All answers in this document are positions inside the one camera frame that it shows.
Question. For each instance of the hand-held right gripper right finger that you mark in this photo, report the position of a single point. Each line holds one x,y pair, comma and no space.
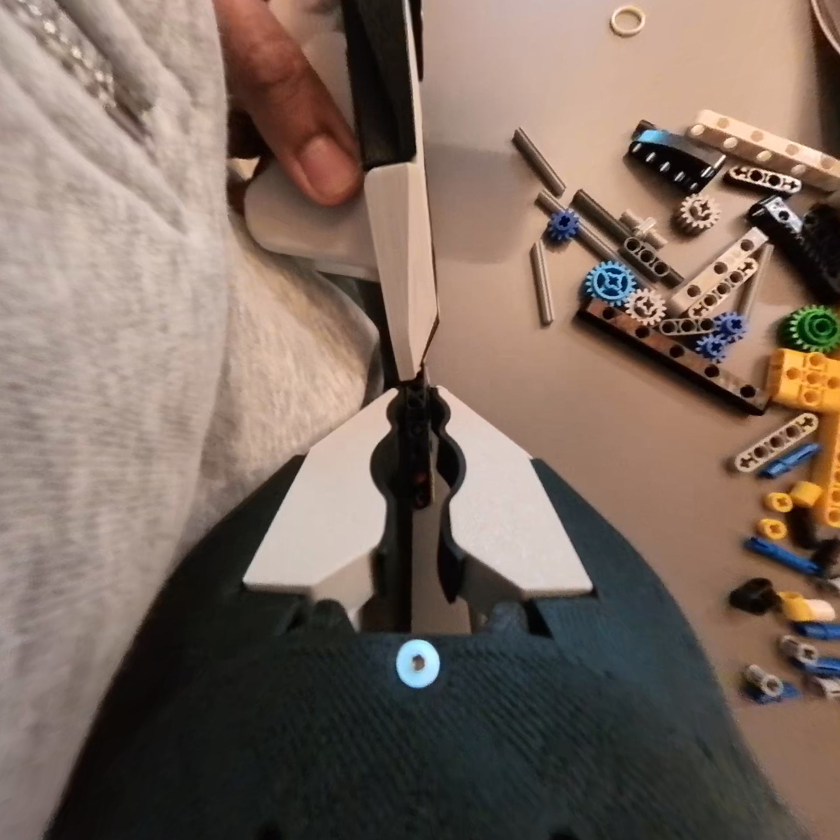
518,525

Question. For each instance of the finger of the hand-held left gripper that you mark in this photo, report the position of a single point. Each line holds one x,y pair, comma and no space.
400,262
417,98

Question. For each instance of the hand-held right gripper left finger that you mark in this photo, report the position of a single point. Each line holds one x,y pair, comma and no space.
315,525

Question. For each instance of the thin black lego beam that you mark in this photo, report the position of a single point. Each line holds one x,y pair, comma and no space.
418,446

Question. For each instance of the light grey lego axle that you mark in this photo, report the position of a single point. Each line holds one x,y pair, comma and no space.
543,282

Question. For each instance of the small blue lego gear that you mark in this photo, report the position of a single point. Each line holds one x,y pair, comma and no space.
564,225
712,346
732,326

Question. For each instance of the dark grey lego axle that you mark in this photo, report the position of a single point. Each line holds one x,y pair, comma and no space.
600,213

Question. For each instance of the large blue lego gear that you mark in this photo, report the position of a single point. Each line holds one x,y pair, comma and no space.
610,284

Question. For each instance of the long black lego beam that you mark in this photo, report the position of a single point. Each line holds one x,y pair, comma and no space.
682,367

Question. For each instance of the light grey lego connector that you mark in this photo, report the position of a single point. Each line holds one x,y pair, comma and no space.
644,228

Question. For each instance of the grey lego gear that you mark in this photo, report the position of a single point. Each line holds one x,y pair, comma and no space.
645,307

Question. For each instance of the short grey lego liftarm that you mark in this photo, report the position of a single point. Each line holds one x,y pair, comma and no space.
649,259

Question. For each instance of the small grey lego liftarm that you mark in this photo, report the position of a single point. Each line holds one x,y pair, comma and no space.
689,326

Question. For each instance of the black curved lego panel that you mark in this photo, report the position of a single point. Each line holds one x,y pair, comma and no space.
676,161

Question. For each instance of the thin light grey lego liftarm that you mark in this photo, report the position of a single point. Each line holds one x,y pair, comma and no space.
778,443

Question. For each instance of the blue lego pin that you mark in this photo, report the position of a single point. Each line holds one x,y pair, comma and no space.
791,458

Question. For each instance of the pile of small lego pins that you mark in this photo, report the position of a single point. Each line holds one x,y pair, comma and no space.
794,604

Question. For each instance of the tan lego gear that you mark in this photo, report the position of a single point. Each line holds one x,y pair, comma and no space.
699,214

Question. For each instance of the yellow lego beam assembly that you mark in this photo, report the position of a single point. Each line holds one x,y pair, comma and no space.
807,387

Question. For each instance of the green lego gear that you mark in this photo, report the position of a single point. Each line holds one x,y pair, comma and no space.
812,329

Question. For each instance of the long white lego beam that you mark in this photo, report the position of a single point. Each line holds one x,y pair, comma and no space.
768,149

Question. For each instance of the black lego assembly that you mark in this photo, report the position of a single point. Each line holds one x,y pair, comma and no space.
807,243

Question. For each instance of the person's left hand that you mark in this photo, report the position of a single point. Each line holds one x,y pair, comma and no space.
295,98

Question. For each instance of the person's grey clothing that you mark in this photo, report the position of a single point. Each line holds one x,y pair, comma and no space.
131,394

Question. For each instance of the grey round bowl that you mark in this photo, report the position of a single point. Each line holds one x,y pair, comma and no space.
828,23

